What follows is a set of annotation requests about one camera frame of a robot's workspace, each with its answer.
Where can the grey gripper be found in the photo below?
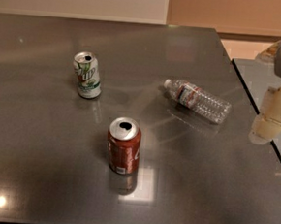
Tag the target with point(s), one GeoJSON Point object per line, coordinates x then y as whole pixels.
{"type": "Point", "coordinates": [267, 127]}

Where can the red soda can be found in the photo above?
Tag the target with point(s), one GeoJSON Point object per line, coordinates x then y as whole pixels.
{"type": "Point", "coordinates": [124, 138]}

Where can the clear plastic water bottle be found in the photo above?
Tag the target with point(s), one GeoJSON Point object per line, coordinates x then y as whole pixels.
{"type": "Point", "coordinates": [197, 100]}

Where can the white green soda can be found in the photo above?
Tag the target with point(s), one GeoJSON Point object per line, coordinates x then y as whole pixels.
{"type": "Point", "coordinates": [88, 77]}

